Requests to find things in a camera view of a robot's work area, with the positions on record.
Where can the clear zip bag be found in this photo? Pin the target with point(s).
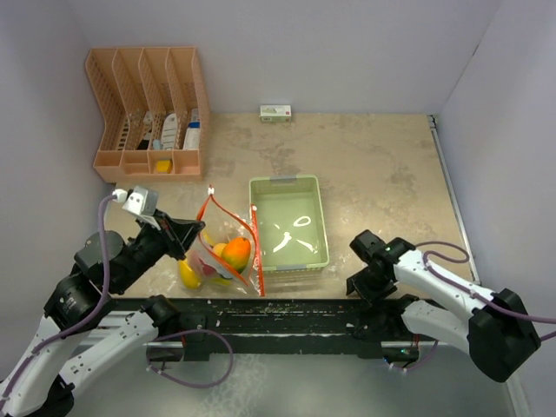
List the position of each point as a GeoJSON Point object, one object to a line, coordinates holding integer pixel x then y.
{"type": "Point", "coordinates": [220, 223]}

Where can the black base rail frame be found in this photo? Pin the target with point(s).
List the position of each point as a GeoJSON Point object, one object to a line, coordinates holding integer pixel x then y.
{"type": "Point", "coordinates": [198, 328]}

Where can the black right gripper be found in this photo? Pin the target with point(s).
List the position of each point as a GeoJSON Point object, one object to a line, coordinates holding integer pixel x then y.
{"type": "Point", "coordinates": [357, 282]}

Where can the white blue items in organizer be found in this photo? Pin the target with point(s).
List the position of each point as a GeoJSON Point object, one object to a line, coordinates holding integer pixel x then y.
{"type": "Point", "coordinates": [163, 134]}

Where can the green orange mango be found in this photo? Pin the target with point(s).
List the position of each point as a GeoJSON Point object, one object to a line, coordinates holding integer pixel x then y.
{"type": "Point", "coordinates": [237, 253]}

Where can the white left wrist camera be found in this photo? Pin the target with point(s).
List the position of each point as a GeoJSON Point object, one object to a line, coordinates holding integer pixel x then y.
{"type": "Point", "coordinates": [138, 201]}

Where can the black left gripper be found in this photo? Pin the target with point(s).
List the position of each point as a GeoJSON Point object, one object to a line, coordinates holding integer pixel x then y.
{"type": "Point", "coordinates": [177, 234]}

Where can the red apple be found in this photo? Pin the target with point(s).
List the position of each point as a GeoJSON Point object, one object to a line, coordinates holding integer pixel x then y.
{"type": "Point", "coordinates": [199, 266]}

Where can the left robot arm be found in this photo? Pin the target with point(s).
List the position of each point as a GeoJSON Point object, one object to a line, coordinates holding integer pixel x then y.
{"type": "Point", "coordinates": [51, 373]}

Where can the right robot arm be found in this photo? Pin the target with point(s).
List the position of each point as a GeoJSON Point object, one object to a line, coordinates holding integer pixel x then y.
{"type": "Point", "coordinates": [456, 295]}

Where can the small white green box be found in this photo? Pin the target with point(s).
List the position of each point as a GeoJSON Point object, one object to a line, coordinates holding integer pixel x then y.
{"type": "Point", "coordinates": [270, 113]}

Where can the orange fruit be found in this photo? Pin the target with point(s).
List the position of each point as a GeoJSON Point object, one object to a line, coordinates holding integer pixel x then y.
{"type": "Point", "coordinates": [218, 249]}

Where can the yellow block in organizer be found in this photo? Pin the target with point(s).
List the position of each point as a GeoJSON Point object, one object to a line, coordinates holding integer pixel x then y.
{"type": "Point", "coordinates": [164, 166]}

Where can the yellow banana bunch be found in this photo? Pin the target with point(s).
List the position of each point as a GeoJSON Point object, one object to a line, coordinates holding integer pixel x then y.
{"type": "Point", "coordinates": [203, 246]}

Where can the pink desk file organizer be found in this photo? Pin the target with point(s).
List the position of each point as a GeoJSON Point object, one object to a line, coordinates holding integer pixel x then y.
{"type": "Point", "coordinates": [129, 81]}

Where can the pale green plastic basket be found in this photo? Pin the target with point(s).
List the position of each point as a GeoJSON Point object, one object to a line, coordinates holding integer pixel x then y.
{"type": "Point", "coordinates": [290, 223]}

